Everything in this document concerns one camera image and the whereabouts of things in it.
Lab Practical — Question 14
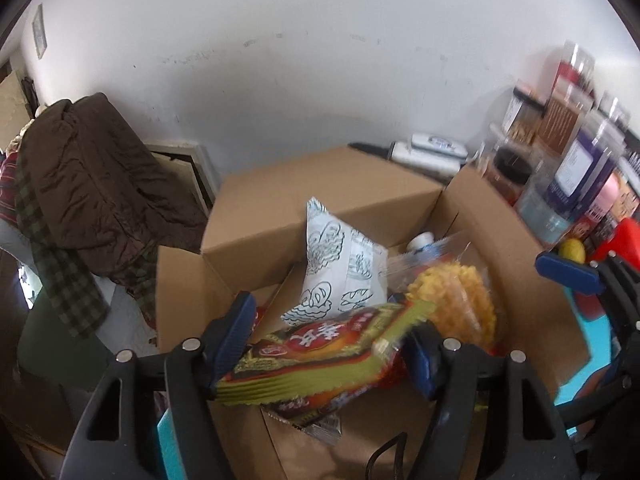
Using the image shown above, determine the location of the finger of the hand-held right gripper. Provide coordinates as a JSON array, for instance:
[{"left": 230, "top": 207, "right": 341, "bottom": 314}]
[
  {"left": 552, "top": 350, "right": 640, "bottom": 441},
  {"left": 535, "top": 251, "right": 640, "bottom": 356}
]

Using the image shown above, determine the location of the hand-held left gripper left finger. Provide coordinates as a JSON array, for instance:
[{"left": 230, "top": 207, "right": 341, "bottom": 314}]
[{"left": 60, "top": 291, "right": 258, "bottom": 480}]

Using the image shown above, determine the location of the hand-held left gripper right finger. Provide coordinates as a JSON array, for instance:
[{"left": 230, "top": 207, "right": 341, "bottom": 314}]
[{"left": 400, "top": 322, "right": 581, "bottom": 480}]

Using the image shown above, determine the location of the waffle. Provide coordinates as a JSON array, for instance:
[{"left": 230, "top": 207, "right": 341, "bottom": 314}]
[{"left": 390, "top": 232, "right": 501, "bottom": 356}]

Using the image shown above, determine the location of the green red snack packet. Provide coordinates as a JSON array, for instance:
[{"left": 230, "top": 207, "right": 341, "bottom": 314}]
[{"left": 215, "top": 302, "right": 437, "bottom": 443}]

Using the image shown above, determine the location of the white printed snack packet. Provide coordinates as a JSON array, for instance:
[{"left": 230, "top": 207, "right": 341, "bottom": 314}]
[{"left": 280, "top": 196, "right": 391, "bottom": 333}]

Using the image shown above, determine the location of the brown cardboard box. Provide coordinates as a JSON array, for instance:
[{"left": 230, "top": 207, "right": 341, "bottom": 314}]
[{"left": 155, "top": 145, "right": 592, "bottom": 480}]

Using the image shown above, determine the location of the green fruit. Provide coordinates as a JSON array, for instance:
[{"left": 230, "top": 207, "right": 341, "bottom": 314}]
[{"left": 559, "top": 239, "right": 587, "bottom": 264}]

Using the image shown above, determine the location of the red canister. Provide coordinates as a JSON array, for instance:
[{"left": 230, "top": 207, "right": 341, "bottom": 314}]
[{"left": 575, "top": 217, "right": 640, "bottom": 322}]

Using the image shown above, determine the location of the pink canister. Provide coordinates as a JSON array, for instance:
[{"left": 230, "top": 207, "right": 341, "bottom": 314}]
[{"left": 575, "top": 172, "right": 634, "bottom": 241}]

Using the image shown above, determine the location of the purple label clear jar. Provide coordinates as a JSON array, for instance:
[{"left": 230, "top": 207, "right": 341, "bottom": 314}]
[{"left": 549, "top": 110, "right": 627, "bottom": 217}]

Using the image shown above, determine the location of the clear jar of nuts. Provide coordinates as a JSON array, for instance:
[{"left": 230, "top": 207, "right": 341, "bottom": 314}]
[{"left": 502, "top": 85, "right": 547, "bottom": 152}]

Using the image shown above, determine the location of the white framed panel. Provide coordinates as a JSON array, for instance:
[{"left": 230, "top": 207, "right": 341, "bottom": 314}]
[{"left": 145, "top": 141, "right": 219, "bottom": 211}]

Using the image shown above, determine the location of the clear jar with red contents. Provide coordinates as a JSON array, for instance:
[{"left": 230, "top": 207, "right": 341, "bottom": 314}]
[{"left": 537, "top": 42, "right": 597, "bottom": 155}]

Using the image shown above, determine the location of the white flat device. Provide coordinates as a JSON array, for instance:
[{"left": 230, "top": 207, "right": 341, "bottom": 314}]
[{"left": 390, "top": 142, "right": 463, "bottom": 177}]

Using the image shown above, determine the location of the grey chair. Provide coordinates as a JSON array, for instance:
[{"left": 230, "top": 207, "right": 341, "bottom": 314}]
[{"left": 0, "top": 225, "right": 166, "bottom": 397}]

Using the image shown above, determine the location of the green plaid cloth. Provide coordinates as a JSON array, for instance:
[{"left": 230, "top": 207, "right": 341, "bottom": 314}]
[{"left": 12, "top": 152, "right": 109, "bottom": 339}]

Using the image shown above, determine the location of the brown jacket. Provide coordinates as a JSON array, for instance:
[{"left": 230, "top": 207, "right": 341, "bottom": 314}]
[{"left": 20, "top": 92, "right": 211, "bottom": 286}]

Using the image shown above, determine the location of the black cable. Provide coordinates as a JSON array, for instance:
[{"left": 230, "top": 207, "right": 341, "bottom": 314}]
[{"left": 365, "top": 432, "right": 408, "bottom": 480}]

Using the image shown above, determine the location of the small wall picture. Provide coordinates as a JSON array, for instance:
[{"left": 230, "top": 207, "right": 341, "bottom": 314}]
[{"left": 32, "top": 4, "right": 49, "bottom": 58}]

